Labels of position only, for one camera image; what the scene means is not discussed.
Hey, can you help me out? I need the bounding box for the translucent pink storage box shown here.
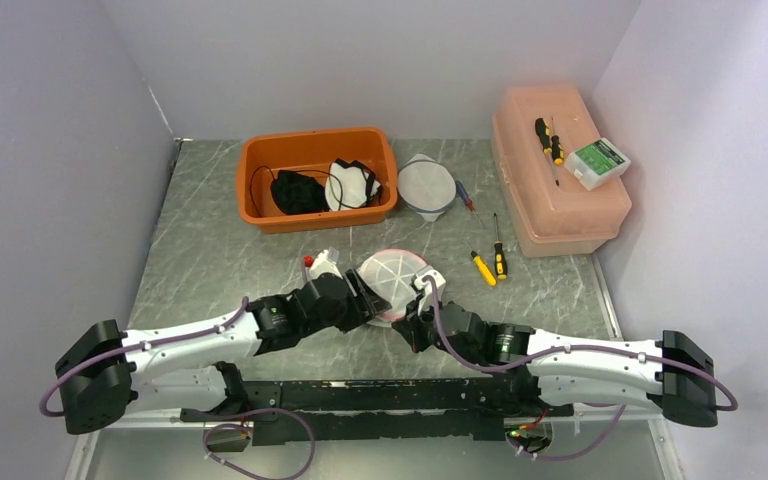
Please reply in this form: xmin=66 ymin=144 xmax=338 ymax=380
xmin=491 ymin=85 xmax=632 ymax=258

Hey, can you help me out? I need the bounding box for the thin black yellow screwdriver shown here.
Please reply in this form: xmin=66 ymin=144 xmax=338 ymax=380
xmin=549 ymin=117 xmax=564 ymax=186

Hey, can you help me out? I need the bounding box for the large black yellow screwdriver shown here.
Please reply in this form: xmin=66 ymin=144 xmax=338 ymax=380
xmin=534 ymin=117 xmax=552 ymax=154

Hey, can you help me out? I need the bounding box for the orange plastic tub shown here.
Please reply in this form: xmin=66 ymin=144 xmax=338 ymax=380
xmin=235 ymin=126 xmax=398 ymax=234

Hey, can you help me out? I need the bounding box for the blue red screwdriver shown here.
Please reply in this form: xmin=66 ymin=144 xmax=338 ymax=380
xmin=455 ymin=180 xmax=476 ymax=213

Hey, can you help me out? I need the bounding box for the black yellow screwdriver on table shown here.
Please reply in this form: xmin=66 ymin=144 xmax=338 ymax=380
xmin=493 ymin=213 xmax=509 ymax=280

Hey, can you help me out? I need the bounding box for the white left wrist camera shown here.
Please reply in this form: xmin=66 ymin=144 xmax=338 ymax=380
xmin=302 ymin=248 xmax=342 ymax=283

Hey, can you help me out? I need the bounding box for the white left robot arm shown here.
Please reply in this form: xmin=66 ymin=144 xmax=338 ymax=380
xmin=39 ymin=270 xmax=391 ymax=435

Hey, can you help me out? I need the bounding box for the white mesh pink-zip laundry bag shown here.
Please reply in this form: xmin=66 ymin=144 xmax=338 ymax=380
xmin=358 ymin=248 xmax=430 ymax=327

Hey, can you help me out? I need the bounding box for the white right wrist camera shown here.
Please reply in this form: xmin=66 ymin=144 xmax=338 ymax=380
xmin=412 ymin=265 xmax=446 ymax=313

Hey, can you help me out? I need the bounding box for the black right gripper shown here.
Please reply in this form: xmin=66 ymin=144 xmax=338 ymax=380
xmin=392 ymin=291 xmax=480 ymax=365

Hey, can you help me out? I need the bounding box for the white mesh blue-zip laundry bag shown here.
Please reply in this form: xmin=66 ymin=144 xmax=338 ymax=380
xmin=398 ymin=154 xmax=457 ymax=222

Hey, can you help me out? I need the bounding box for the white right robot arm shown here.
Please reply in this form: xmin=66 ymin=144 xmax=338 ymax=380
xmin=392 ymin=302 xmax=723 ymax=428

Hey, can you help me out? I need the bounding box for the small yellow black screwdriver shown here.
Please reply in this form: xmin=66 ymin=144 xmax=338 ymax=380
xmin=465 ymin=240 xmax=497 ymax=287

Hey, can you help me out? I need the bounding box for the black white bra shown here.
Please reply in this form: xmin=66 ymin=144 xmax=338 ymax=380
xmin=247 ymin=158 xmax=383 ymax=215

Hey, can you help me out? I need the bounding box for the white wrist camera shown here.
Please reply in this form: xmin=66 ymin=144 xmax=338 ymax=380
xmin=302 ymin=248 xmax=342 ymax=283
xmin=412 ymin=265 xmax=446 ymax=313

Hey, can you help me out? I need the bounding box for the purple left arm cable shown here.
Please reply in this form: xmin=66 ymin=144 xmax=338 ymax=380
xmin=39 ymin=296 xmax=251 ymax=419

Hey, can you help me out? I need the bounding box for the white green small box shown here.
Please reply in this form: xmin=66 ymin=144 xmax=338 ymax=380
xmin=563 ymin=137 xmax=631 ymax=191

